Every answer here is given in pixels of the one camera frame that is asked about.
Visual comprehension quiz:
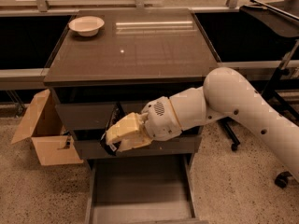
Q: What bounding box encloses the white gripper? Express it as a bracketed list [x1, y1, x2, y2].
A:
[106, 96, 182, 152]

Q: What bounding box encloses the black rxbar chocolate wrapper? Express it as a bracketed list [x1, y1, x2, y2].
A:
[99, 102, 126, 157]

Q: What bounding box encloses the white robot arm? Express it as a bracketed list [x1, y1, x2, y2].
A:
[104, 67, 299, 180]

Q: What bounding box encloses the grey top drawer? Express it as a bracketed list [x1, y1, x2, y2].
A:
[52, 97, 215, 131]

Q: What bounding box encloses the grey middle drawer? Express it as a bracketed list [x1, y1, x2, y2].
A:
[74, 135, 201, 160]

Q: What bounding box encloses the grey open bottom drawer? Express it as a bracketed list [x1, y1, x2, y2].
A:
[84, 155, 208, 224]

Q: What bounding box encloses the grey drawer cabinet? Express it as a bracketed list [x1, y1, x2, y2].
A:
[42, 7, 224, 224]

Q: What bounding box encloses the open cardboard box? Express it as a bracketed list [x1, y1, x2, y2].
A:
[11, 90, 83, 166]

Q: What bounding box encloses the white bowl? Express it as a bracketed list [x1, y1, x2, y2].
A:
[68, 16, 105, 37]

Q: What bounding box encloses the black office chair base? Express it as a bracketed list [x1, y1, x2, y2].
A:
[275, 171, 292, 189]

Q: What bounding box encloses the black rolling stand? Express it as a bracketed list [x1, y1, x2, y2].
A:
[214, 0, 299, 152]

